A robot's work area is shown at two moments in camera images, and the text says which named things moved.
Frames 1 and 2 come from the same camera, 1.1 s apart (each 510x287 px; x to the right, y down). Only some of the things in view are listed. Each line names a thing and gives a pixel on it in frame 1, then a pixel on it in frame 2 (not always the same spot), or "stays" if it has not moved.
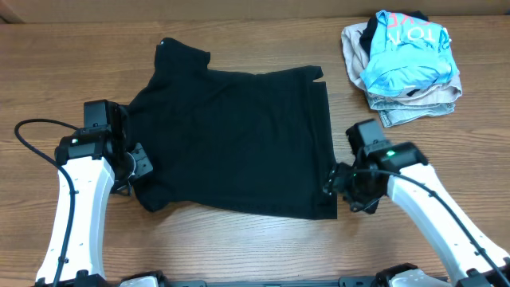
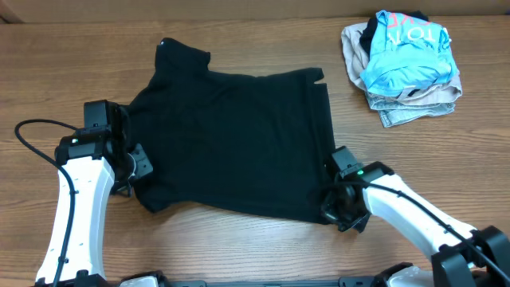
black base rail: [355, 281] stays
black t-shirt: [229, 140] stays
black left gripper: [141, 160] stays
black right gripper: [336, 180] to [331, 203]
